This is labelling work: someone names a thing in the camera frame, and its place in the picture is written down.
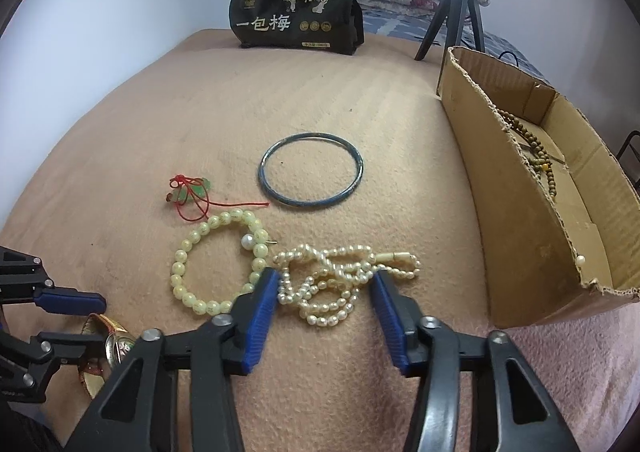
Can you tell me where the single pearl earring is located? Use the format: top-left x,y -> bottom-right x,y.
240,233 -> 279,251

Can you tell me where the yellow-green bead bracelet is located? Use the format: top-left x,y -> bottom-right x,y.
170,209 -> 273,317

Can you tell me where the gold wristwatch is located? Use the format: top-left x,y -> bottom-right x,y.
79,313 -> 139,401

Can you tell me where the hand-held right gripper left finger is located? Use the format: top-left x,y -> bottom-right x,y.
65,267 -> 281,452

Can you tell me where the black snack bag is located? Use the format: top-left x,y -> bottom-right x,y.
228,0 -> 365,56

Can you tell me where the white pearl necklace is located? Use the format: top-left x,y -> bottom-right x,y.
272,243 -> 422,326

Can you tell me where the cardboard box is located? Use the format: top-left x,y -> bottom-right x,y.
436,46 -> 640,331

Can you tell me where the blue bangle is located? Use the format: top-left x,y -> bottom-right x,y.
257,131 -> 365,209

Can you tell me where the beige blanket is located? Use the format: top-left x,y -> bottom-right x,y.
0,27 -> 640,452

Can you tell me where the jade pendant with red cord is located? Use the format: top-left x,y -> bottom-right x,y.
165,173 -> 271,223

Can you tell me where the black metal rack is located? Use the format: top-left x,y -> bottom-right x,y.
617,129 -> 640,189

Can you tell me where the brown wooden bead necklace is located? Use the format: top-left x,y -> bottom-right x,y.
492,107 -> 569,206

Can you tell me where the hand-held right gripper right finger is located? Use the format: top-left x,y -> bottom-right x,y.
369,271 -> 576,452

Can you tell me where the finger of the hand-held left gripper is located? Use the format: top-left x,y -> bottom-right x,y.
0,246 -> 107,317
0,326 -> 108,404

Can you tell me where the blue plaid bedsheet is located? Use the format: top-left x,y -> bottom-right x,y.
359,11 -> 532,69

